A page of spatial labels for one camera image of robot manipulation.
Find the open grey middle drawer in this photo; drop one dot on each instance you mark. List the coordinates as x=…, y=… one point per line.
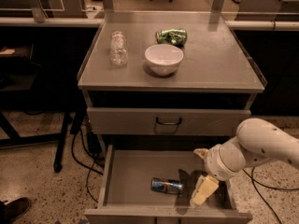
x=126, y=198

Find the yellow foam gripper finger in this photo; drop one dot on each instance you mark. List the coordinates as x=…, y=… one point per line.
x=204, y=188
x=200, y=152

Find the black power adapter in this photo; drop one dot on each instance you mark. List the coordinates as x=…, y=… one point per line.
x=93, y=143

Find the black shoe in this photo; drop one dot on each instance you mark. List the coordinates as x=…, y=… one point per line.
x=13, y=210

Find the blue silver redbull can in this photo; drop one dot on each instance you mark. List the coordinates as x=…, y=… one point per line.
x=168, y=186

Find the black drawer handle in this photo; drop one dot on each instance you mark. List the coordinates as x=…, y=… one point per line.
x=169, y=123

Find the green crushed soda can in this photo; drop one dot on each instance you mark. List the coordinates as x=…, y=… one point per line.
x=175, y=37

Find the grey drawer cabinet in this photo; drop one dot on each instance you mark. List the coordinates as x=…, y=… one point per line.
x=157, y=86

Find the closed grey top drawer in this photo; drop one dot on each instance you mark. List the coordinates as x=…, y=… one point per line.
x=204, y=122

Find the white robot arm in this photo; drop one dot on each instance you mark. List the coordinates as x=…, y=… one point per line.
x=256, y=142

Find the white ceramic bowl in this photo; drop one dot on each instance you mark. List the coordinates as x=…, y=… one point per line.
x=163, y=59

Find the clear plastic water bottle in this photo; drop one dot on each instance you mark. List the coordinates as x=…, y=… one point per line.
x=118, y=49

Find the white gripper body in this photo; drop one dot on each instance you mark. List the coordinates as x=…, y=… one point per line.
x=215, y=162

